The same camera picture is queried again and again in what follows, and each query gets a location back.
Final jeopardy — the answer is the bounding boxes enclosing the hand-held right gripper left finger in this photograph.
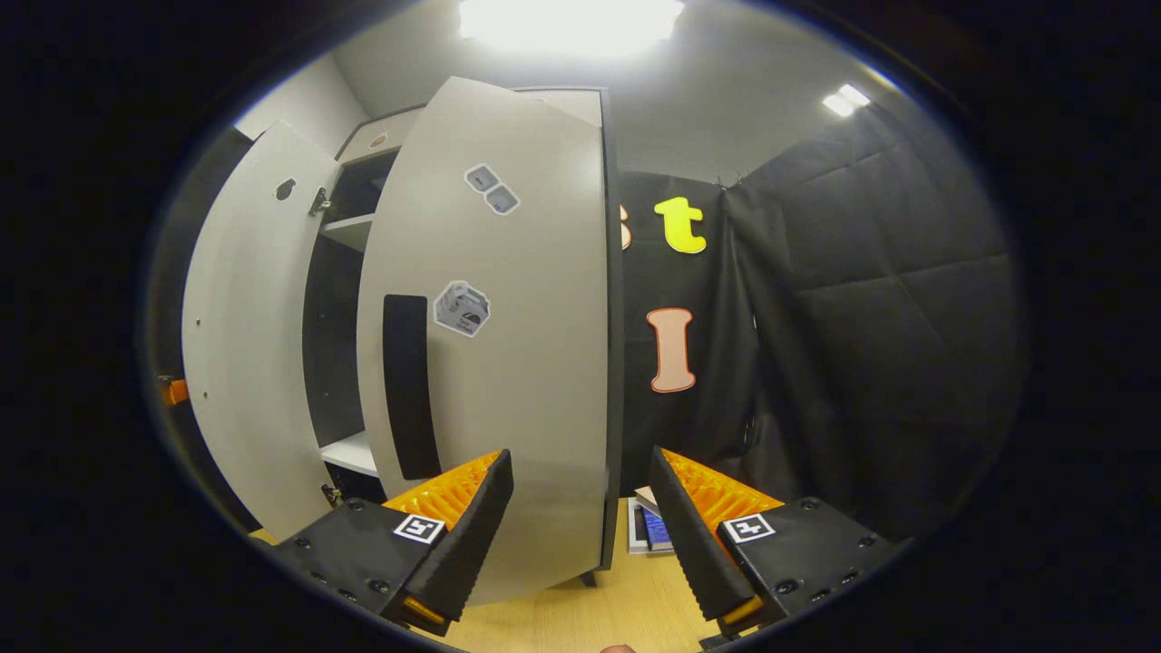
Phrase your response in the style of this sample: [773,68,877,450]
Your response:
[272,449,514,636]

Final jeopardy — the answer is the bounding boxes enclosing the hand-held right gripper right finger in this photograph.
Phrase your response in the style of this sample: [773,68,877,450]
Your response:
[647,446,908,638]

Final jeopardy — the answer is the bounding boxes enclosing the grey cabinet door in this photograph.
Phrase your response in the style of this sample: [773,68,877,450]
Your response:
[181,121,341,542]
[356,77,610,607]

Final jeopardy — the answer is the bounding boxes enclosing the grey shoe cabinet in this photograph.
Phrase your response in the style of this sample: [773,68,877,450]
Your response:
[302,86,629,589]

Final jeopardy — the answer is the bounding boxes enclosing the blue white book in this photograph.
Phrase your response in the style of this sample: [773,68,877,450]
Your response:
[628,497,677,554]

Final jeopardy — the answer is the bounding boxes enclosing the black backdrop cloth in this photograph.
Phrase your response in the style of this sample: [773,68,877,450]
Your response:
[620,171,763,498]

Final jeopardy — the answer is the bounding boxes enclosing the small ceiling light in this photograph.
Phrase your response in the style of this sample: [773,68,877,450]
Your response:
[821,83,872,119]

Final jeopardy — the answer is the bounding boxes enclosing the large ceiling light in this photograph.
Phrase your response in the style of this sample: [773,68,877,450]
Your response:
[458,0,686,55]

